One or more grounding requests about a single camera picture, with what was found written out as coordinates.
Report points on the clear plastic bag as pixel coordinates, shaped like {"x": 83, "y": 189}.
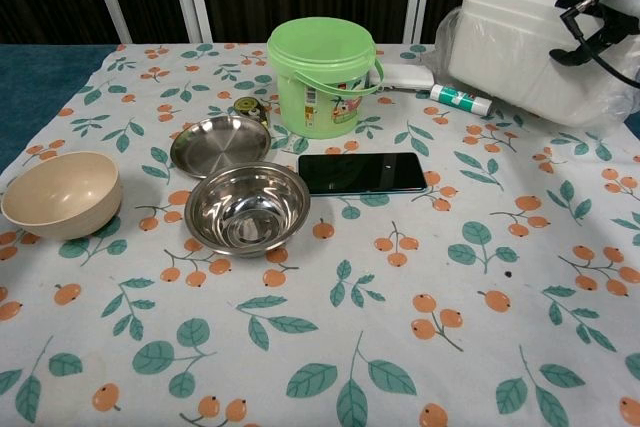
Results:
{"x": 447, "y": 39}

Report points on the teal blue table cover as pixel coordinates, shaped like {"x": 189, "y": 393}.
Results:
{"x": 35, "y": 92}

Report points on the green white glue stick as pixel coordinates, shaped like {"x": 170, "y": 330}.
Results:
{"x": 460, "y": 98}

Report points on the green plastic bucket with lid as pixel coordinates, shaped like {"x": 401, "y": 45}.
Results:
{"x": 320, "y": 77}

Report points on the white plastic storage bin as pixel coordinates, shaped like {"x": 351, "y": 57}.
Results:
{"x": 515, "y": 47}

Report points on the white power bank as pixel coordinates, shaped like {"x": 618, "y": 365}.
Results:
{"x": 407, "y": 77}

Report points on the beige plastic bowl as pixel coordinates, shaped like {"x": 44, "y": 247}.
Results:
{"x": 60, "y": 202}

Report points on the black smartphone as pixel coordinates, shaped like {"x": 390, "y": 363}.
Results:
{"x": 360, "y": 172}

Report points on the stainless steel bowl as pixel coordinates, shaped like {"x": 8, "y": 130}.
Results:
{"x": 247, "y": 207}

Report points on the stainless steel plate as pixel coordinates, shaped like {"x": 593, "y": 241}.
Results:
{"x": 220, "y": 144}

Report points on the floral fruit print tablecloth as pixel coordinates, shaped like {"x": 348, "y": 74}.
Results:
{"x": 320, "y": 327}

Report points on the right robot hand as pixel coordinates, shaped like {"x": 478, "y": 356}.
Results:
{"x": 620, "y": 22}

